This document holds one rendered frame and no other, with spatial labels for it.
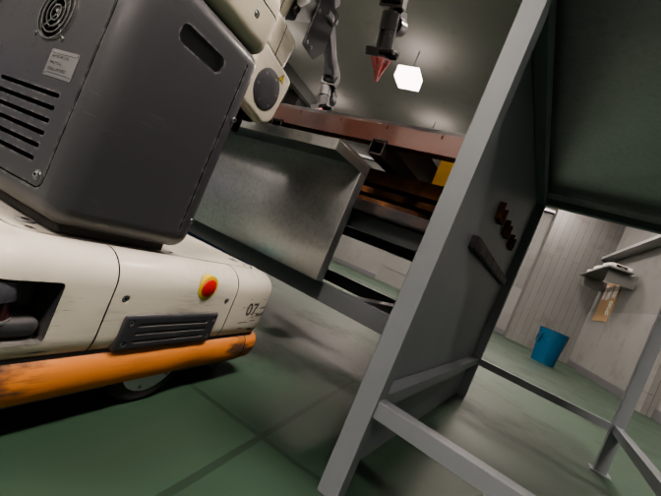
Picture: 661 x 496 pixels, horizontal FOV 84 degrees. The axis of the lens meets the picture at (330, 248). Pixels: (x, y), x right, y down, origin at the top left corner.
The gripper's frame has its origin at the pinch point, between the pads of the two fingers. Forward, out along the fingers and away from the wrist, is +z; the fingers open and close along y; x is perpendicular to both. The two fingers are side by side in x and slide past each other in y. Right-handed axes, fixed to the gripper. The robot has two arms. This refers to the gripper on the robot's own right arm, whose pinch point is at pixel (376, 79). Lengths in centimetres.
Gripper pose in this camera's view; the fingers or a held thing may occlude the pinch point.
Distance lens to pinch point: 137.2
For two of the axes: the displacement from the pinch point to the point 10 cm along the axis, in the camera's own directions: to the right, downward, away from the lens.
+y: -8.4, -3.6, 4.0
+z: -1.9, 8.9, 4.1
